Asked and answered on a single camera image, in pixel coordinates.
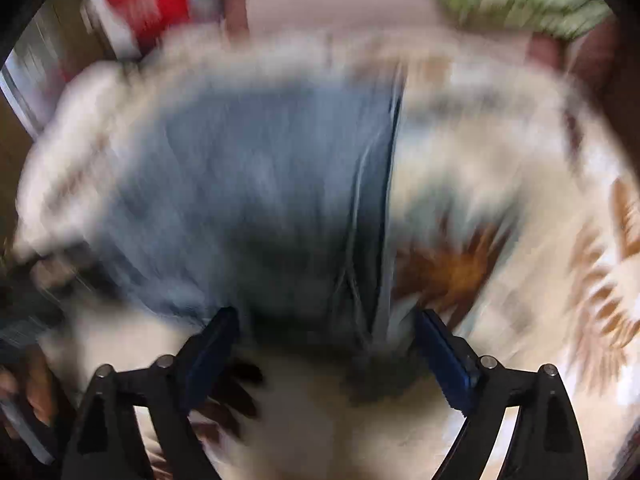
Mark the red packet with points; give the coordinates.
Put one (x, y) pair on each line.
(145, 0)

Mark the pink pillow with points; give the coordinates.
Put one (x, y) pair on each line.
(340, 0)

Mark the cream leaf-print blanket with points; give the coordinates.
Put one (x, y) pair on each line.
(525, 160)

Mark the person's left hand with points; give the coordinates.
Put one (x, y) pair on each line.
(36, 390)

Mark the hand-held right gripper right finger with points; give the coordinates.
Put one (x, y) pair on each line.
(446, 360)

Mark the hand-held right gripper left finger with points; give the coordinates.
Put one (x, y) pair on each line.
(210, 355)

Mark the cardboard box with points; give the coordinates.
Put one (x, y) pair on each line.
(70, 25)

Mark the grey-blue ribbed pants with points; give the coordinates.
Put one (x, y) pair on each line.
(250, 185)

